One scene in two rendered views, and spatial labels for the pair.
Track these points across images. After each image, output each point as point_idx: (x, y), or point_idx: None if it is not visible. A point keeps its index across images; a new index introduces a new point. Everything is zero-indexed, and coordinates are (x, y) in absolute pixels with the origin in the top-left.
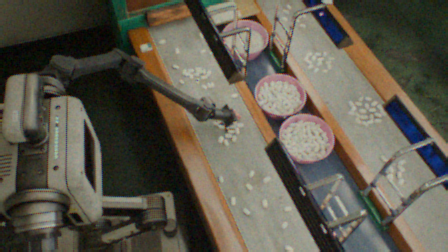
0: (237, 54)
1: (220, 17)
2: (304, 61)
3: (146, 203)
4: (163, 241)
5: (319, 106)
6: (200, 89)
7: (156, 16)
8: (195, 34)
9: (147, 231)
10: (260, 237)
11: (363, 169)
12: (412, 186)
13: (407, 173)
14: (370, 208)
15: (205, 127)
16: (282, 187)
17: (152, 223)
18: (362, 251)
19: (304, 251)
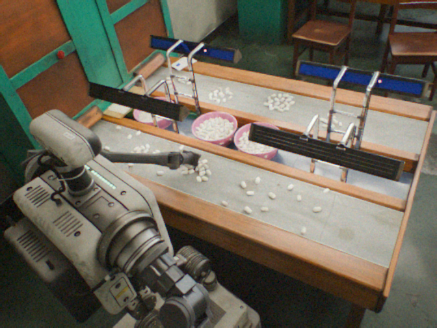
0: (160, 118)
1: (123, 108)
2: (211, 100)
3: (183, 257)
4: (212, 297)
5: (248, 116)
6: None
7: None
8: (112, 131)
9: (200, 282)
10: (291, 218)
11: (312, 131)
12: (348, 123)
13: (338, 118)
14: None
15: (178, 180)
16: (272, 177)
17: (201, 268)
18: (359, 181)
19: (328, 204)
